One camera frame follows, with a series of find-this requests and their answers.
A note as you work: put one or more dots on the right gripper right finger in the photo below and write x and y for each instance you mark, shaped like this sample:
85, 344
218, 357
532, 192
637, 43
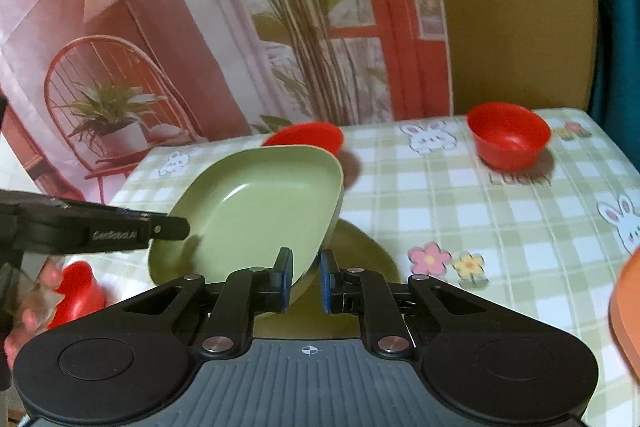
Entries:
366, 294

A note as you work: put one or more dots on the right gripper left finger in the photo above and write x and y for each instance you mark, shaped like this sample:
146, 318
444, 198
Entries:
245, 293

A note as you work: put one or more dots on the green square plate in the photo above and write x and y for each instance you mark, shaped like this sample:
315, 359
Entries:
246, 207

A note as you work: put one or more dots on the red bowl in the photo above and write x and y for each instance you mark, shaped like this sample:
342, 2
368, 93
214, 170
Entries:
316, 133
81, 295
507, 136

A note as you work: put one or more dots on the operator left hand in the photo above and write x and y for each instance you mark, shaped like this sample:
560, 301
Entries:
35, 309

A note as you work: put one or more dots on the printed room backdrop cloth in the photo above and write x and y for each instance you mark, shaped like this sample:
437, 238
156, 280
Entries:
94, 85

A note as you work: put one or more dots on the green checkered tablecloth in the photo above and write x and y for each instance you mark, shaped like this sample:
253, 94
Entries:
543, 241

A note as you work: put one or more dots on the orange plate at edge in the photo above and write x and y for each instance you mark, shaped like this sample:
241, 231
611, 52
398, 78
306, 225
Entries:
624, 313

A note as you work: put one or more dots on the teal curtain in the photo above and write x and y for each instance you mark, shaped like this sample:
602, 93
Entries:
614, 98

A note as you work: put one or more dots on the yellow wooden board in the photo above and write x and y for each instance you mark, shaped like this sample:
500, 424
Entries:
536, 53

